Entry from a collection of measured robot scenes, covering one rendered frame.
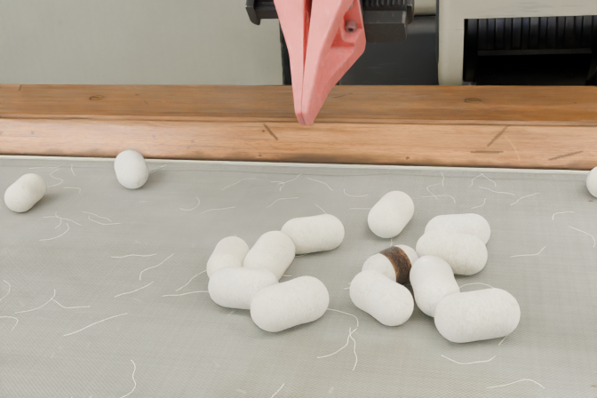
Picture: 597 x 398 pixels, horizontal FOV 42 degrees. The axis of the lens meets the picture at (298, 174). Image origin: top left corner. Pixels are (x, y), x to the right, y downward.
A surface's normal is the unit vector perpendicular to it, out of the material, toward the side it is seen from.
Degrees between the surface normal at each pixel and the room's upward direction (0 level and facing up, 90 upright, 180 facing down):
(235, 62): 89
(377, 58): 90
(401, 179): 0
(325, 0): 62
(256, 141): 45
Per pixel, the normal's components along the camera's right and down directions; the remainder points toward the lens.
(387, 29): -0.14, 0.89
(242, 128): -0.20, -0.38
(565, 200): -0.06, -0.92
